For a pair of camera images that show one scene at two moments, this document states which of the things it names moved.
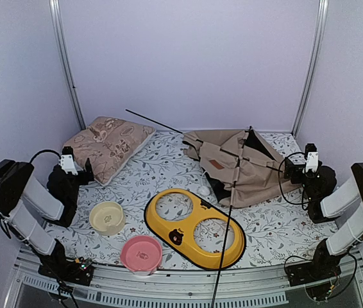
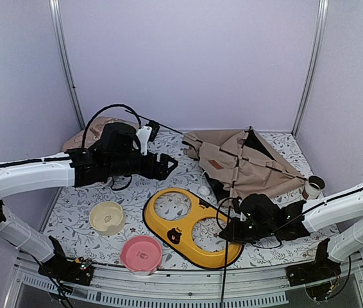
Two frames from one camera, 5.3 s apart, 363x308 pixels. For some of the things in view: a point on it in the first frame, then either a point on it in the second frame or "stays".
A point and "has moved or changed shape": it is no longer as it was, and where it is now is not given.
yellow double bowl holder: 179,236 stays
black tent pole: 229,215 has moved or changed shape
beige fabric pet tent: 240,167 stays
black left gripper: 90,176 -> 151,171
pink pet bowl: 141,255 stays
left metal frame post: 57,29 stays
